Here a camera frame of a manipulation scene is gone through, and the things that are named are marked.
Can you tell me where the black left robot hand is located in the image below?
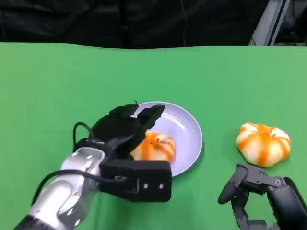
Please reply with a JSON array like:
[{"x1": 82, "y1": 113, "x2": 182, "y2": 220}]
[{"x1": 91, "y1": 103, "x2": 165, "y2": 161}]

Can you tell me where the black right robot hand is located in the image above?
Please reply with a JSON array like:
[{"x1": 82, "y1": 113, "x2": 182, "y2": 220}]
[{"x1": 217, "y1": 163, "x2": 307, "y2": 230}]

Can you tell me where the orange and white bread roll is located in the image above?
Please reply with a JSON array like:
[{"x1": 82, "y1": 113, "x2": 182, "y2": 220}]
[
  {"x1": 129, "y1": 131, "x2": 176, "y2": 161},
  {"x1": 236, "y1": 122, "x2": 291, "y2": 168}
]

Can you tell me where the lilac plate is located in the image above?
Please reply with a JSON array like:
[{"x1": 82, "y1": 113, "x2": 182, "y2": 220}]
[{"x1": 131, "y1": 101, "x2": 203, "y2": 177}]

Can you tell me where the green table cloth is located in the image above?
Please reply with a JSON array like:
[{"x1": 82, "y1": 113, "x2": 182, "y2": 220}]
[{"x1": 0, "y1": 42, "x2": 307, "y2": 230}]

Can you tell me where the black backdrop curtain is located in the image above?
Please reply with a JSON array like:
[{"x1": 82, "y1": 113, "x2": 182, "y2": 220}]
[{"x1": 0, "y1": 0, "x2": 269, "y2": 50}]

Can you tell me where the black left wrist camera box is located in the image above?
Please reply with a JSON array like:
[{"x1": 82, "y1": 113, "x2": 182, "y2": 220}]
[{"x1": 99, "y1": 160, "x2": 172, "y2": 203}]

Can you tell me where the grey metal frame post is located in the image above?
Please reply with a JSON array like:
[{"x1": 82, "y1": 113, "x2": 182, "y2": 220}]
[{"x1": 248, "y1": 0, "x2": 291, "y2": 46}]

